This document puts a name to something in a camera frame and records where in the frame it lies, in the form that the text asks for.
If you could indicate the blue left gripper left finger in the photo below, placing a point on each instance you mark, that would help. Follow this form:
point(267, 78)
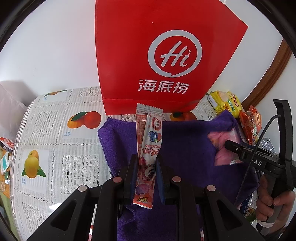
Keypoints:
point(133, 175)

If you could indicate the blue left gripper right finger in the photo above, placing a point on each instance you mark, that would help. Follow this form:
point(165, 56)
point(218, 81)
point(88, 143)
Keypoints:
point(160, 178)

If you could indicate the long pink candy stick packet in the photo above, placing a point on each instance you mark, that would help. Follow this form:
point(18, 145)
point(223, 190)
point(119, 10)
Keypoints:
point(149, 140)

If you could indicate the pink snack bag silver stripe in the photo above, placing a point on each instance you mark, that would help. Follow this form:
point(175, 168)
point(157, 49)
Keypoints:
point(223, 156)

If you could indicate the right hand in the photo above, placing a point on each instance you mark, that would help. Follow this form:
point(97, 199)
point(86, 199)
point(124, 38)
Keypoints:
point(265, 201)

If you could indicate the grey checked folded cloth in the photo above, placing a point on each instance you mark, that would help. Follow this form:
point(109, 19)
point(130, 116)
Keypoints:
point(266, 144)

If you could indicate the purple towel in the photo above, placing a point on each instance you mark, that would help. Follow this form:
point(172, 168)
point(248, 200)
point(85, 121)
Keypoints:
point(188, 151)

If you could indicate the red chips bag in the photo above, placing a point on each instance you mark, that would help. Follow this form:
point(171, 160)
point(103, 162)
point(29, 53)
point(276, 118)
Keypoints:
point(251, 123)

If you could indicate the fruit print tablecloth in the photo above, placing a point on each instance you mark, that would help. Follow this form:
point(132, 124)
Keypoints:
point(52, 158)

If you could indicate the yellow chips bag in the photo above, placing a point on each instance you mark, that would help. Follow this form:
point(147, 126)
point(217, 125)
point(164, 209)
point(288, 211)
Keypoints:
point(222, 101)

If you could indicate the red paper shopping bag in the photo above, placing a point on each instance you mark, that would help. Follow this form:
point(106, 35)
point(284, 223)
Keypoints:
point(165, 54)

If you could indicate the white plastic bag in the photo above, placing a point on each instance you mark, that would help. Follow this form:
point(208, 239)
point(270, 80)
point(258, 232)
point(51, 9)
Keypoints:
point(12, 108)

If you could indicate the brown wooden door frame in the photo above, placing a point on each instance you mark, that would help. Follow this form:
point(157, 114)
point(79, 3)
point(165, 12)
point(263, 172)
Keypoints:
point(270, 77)

